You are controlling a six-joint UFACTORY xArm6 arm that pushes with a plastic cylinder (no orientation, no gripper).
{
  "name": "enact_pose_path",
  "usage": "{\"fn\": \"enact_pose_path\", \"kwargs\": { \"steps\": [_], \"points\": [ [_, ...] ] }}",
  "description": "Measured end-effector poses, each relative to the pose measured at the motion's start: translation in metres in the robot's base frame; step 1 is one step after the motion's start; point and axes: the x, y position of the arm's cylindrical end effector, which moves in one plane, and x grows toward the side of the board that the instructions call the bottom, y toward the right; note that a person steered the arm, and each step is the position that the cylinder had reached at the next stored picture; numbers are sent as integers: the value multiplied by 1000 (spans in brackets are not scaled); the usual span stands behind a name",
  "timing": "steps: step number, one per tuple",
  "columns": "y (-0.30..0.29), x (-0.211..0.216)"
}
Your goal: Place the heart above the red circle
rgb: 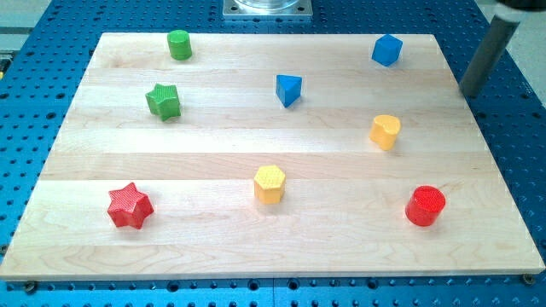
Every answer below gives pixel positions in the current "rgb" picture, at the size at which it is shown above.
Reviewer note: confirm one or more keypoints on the red cylinder block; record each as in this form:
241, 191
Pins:
425, 205

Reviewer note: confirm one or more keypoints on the red star block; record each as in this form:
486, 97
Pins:
129, 207

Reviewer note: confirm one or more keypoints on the yellow hexagon block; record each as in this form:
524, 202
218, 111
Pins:
269, 184

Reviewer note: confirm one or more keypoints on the yellow heart block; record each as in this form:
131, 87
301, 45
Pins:
384, 131

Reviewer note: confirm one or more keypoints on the wooden board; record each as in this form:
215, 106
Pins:
343, 209

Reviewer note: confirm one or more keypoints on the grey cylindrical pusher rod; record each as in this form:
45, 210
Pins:
503, 25

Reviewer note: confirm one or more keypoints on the green cylinder block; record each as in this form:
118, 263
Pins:
179, 45

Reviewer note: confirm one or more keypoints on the blue triangle block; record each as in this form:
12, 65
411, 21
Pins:
288, 89

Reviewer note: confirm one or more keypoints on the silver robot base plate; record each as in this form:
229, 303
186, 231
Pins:
248, 9

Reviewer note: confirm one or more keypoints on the blue cube block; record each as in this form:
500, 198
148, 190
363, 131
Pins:
387, 49

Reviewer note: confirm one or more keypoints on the black robot arm end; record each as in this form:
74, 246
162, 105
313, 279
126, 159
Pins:
525, 5

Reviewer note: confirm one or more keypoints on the green star block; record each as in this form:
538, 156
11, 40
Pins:
163, 101

